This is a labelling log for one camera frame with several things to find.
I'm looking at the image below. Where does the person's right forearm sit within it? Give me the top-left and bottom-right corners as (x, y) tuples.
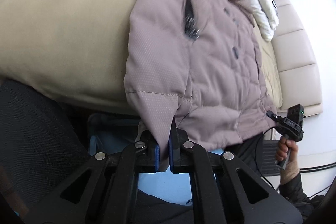
(279, 160), (324, 222)

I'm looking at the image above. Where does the mauve puffer jacket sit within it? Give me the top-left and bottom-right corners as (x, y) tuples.
(124, 0), (276, 160)

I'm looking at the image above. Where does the beige padded headboard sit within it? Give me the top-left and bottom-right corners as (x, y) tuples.
(271, 0), (323, 117)

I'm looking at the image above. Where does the person's right hand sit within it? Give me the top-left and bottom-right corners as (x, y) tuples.
(275, 135), (298, 163)

